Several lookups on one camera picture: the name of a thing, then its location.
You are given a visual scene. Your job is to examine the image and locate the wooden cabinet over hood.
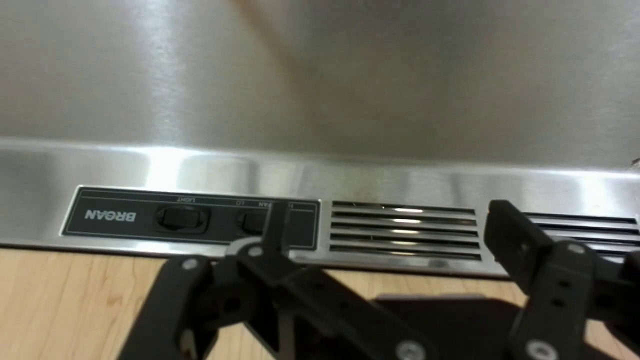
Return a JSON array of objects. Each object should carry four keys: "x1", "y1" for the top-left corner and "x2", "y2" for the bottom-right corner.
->
[{"x1": 0, "y1": 246, "x2": 640, "y2": 360}]

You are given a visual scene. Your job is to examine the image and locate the black rocker switch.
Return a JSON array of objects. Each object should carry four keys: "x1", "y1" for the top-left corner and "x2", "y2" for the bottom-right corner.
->
[
  {"x1": 239, "y1": 208, "x2": 273, "y2": 237},
  {"x1": 155, "y1": 203, "x2": 209, "y2": 232}
]

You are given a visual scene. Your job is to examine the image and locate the stainless steel range hood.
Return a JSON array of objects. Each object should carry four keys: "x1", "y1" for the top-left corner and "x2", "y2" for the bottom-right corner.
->
[{"x1": 0, "y1": 0, "x2": 640, "y2": 279}]

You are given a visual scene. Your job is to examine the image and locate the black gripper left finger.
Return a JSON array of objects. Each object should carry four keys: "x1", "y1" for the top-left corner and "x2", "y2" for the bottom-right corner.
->
[{"x1": 119, "y1": 200, "x2": 428, "y2": 360}]

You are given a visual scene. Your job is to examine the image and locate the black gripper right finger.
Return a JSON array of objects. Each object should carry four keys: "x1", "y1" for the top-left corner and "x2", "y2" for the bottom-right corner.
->
[{"x1": 485, "y1": 199, "x2": 640, "y2": 360}]

